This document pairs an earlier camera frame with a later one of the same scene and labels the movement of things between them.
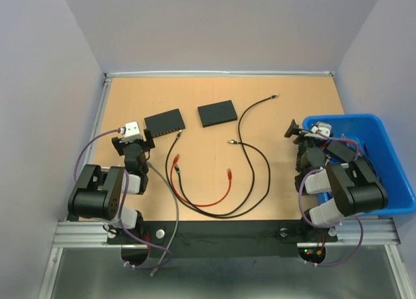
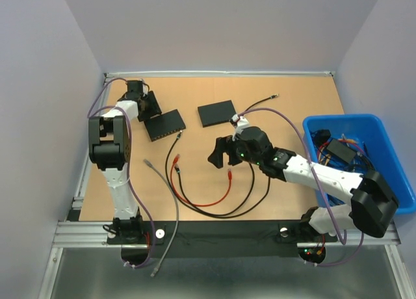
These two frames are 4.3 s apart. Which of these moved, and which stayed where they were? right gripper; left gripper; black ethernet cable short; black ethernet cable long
Moved: left gripper; right gripper
Stayed: black ethernet cable long; black ethernet cable short
